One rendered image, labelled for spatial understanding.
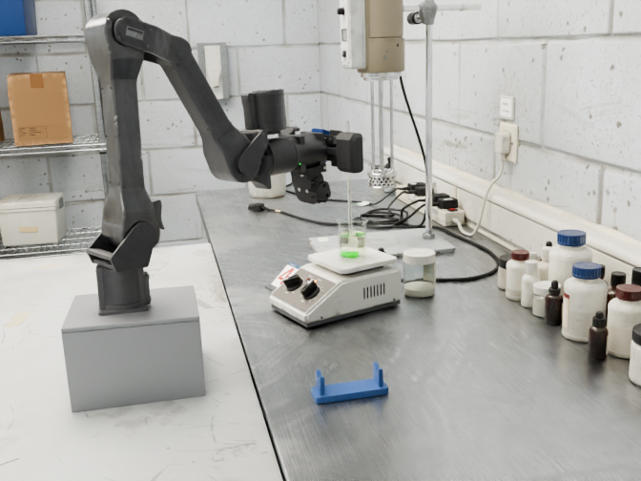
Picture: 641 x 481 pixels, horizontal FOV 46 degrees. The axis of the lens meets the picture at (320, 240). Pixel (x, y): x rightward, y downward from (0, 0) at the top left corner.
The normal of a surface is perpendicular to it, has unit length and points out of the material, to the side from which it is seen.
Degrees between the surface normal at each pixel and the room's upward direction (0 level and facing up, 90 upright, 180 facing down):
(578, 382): 0
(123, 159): 87
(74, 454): 0
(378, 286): 90
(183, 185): 90
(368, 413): 0
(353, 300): 90
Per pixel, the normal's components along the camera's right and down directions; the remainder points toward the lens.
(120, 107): 0.63, 0.12
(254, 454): -0.04, -0.97
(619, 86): -0.98, 0.08
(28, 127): 0.32, 0.28
